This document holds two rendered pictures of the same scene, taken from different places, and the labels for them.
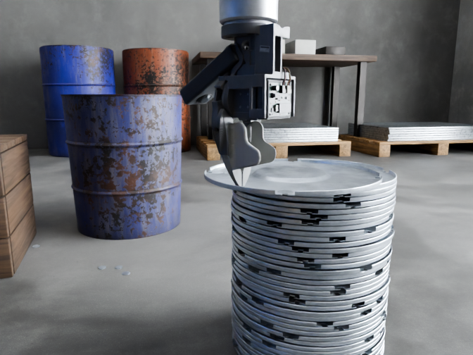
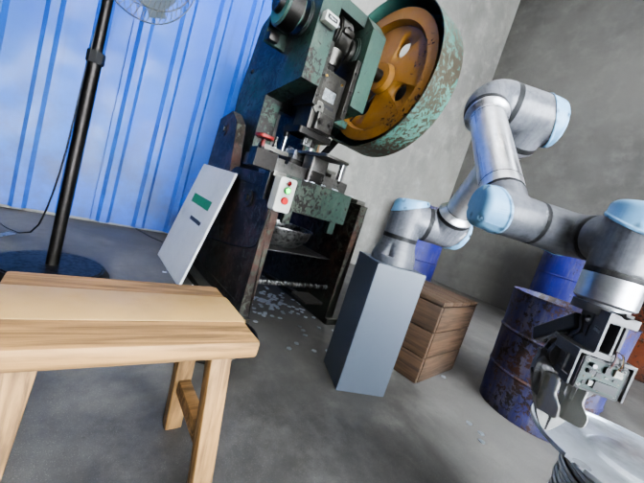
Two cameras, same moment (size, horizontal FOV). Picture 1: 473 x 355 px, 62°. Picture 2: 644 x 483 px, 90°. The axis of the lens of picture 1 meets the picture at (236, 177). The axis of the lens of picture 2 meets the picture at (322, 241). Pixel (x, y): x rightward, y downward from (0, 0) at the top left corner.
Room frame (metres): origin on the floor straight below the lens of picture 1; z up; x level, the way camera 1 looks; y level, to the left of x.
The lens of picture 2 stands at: (-0.05, -0.23, 0.58)
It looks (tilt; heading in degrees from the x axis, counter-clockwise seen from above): 7 degrees down; 62
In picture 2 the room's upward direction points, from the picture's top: 17 degrees clockwise
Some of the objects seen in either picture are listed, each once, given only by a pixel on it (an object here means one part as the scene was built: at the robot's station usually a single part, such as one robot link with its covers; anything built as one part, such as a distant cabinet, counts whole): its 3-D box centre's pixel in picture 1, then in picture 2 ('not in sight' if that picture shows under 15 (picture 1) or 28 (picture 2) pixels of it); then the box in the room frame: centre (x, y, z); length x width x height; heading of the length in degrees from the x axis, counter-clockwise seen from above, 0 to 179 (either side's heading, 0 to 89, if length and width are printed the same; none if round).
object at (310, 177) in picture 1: (290, 173); (639, 467); (0.65, -0.09, 0.34); 0.29 x 0.29 x 0.01
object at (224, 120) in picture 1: (227, 121); (549, 369); (0.53, 0.01, 0.44); 0.05 x 0.02 x 0.09; 141
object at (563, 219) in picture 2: not in sight; (563, 232); (0.57, 0.08, 0.65); 0.11 x 0.11 x 0.08; 65
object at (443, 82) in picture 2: not in sight; (365, 79); (0.84, 1.51, 1.33); 1.03 x 0.28 x 0.82; 102
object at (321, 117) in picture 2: not in sight; (322, 103); (0.54, 1.29, 1.04); 0.17 x 0.15 x 0.30; 102
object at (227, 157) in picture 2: not in sight; (225, 198); (0.24, 1.42, 0.45); 0.92 x 0.12 x 0.90; 102
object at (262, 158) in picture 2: not in sight; (259, 172); (0.27, 1.05, 0.62); 0.10 x 0.06 x 0.20; 12
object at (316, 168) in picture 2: not in sight; (318, 169); (0.56, 1.16, 0.72); 0.25 x 0.14 x 0.14; 102
